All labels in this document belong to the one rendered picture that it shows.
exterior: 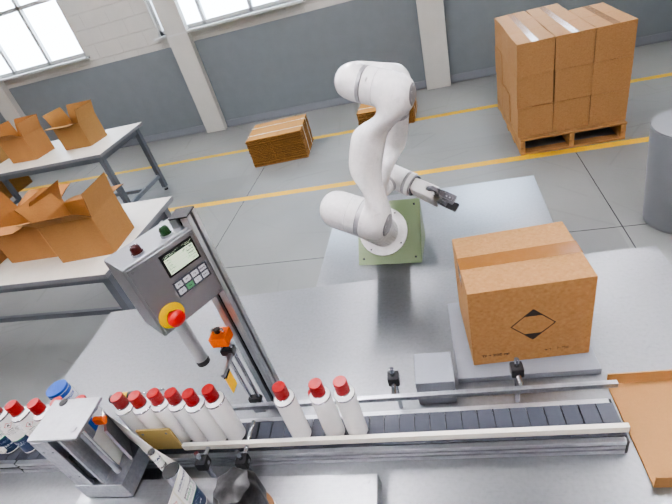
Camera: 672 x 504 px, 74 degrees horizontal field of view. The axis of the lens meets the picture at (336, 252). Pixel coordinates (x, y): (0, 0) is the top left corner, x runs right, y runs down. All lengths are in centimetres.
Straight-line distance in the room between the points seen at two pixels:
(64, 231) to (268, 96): 437
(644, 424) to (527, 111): 317
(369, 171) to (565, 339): 69
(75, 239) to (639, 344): 258
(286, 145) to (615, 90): 306
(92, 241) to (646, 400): 252
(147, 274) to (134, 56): 640
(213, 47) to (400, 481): 613
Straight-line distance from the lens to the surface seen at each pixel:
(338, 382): 106
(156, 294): 101
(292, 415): 116
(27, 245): 316
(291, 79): 651
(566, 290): 121
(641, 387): 137
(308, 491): 119
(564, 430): 117
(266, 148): 512
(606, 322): 151
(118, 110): 776
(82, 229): 276
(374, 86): 124
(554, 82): 414
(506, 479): 120
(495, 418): 121
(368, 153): 129
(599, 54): 416
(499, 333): 126
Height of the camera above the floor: 190
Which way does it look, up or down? 34 degrees down
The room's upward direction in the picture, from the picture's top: 17 degrees counter-clockwise
